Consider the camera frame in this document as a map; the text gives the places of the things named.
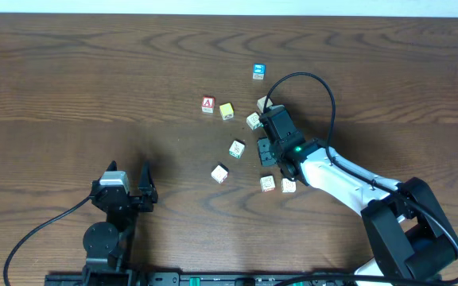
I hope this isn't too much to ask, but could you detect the yellow top ball block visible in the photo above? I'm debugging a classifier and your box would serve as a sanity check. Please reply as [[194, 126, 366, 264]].
[[219, 102, 234, 120]]

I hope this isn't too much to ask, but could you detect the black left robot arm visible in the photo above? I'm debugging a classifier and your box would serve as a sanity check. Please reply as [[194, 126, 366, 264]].
[[82, 161, 158, 285]]

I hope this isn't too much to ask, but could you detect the plain block green edge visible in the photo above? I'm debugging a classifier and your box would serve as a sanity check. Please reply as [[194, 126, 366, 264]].
[[257, 96, 273, 113]]

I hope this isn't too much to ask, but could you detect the wooden block red side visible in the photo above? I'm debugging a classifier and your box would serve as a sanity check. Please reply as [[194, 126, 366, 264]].
[[211, 164, 228, 184]]

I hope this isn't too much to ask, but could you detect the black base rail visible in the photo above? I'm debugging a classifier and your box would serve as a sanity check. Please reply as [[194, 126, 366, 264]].
[[44, 271, 357, 286]]

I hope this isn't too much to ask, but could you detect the red letter A block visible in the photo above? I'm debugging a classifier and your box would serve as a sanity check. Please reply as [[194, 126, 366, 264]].
[[201, 96, 215, 114]]

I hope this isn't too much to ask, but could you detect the blue top wooden block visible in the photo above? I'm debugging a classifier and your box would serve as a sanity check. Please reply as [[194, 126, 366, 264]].
[[252, 64, 266, 80]]

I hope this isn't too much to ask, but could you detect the wooden block snail picture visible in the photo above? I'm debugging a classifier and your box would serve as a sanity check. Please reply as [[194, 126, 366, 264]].
[[260, 175, 276, 192]]

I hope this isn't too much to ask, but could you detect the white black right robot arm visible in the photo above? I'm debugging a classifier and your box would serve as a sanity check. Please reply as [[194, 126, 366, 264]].
[[259, 106, 458, 282]]

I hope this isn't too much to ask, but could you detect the wooden block violin picture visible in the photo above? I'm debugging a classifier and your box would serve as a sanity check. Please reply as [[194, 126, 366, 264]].
[[229, 141, 245, 159]]

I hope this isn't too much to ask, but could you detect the wooden block dragonfly picture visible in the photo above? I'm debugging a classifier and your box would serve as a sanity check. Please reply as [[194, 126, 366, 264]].
[[246, 112, 262, 130]]

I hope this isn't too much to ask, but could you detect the wooden letter B hammer block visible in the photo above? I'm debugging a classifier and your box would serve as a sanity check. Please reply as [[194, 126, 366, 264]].
[[281, 178, 297, 193]]

